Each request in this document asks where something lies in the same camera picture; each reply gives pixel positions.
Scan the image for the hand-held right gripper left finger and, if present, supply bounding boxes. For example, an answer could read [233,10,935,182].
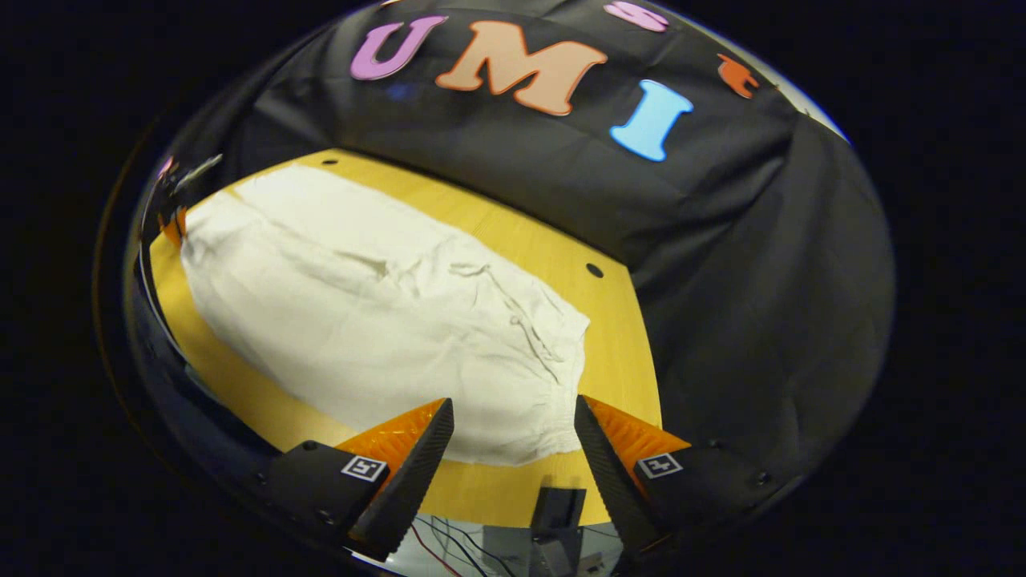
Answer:
[267,397,456,562]

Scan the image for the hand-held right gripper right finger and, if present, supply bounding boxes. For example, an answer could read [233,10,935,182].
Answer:
[573,393,804,562]

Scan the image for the white jeans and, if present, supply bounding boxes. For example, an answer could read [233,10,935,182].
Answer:
[180,164,592,467]

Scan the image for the small black box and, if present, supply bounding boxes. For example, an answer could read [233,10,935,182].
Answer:
[531,485,588,531]

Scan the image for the black backdrop cloth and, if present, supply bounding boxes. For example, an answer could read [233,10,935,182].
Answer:
[140,0,896,498]

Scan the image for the red cable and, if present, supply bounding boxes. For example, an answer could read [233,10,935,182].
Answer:
[410,521,443,577]

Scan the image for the black cable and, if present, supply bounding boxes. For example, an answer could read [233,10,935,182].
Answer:
[429,517,518,577]

